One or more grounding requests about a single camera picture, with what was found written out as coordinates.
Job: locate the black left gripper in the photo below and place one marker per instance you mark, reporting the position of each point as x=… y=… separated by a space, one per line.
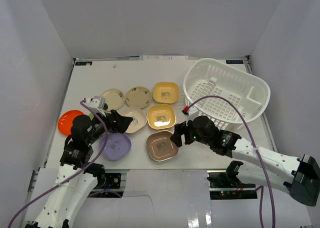
x=111 y=119

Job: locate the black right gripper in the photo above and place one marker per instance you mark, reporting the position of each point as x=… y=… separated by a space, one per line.
x=180 y=129

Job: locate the purple square plate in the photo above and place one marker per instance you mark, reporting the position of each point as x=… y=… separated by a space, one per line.
x=115 y=146

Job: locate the cream square panda plate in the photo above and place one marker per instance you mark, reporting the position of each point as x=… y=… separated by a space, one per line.
x=139 y=118

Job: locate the yellow square plate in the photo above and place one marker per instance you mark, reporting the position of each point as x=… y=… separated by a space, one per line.
x=161 y=116
x=166 y=92

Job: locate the cream floral round plate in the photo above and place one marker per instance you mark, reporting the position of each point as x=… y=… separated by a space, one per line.
x=138 y=96
x=114 y=98

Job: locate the green square plate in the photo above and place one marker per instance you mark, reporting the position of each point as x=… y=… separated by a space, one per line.
x=91 y=115

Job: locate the brown square plate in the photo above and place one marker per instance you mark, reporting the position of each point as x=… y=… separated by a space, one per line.
x=160 y=147

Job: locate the orange round plate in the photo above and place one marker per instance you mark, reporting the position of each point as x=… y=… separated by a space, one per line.
x=65 y=122

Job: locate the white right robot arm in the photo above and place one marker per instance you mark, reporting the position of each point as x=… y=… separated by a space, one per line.
x=298 y=177

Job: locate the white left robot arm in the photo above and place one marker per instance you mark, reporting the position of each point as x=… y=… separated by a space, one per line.
x=78 y=173

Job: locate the white plastic basket bin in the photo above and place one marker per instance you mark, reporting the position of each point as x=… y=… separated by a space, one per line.
x=229 y=94

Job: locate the white paper sheet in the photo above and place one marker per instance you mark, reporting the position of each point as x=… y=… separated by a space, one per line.
x=164 y=57

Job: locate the left black table label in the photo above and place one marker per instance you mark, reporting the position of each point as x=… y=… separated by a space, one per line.
x=83 y=63

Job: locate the black table label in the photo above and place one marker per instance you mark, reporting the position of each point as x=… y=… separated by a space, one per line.
x=234 y=62
x=83 y=63

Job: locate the right black table label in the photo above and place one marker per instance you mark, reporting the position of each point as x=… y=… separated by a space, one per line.
x=234 y=62

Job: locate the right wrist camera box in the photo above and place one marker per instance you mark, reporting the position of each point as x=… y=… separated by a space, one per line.
x=191 y=113

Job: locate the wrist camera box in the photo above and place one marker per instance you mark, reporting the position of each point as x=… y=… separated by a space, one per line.
x=191 y=113
x=97 y=105

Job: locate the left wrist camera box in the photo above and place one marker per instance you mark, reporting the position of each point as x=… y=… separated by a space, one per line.
x=97 y=105

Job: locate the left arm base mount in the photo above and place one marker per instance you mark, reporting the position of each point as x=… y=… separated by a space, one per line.
x=106 y=179

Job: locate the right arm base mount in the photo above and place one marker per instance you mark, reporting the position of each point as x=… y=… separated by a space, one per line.
x=225 y=185

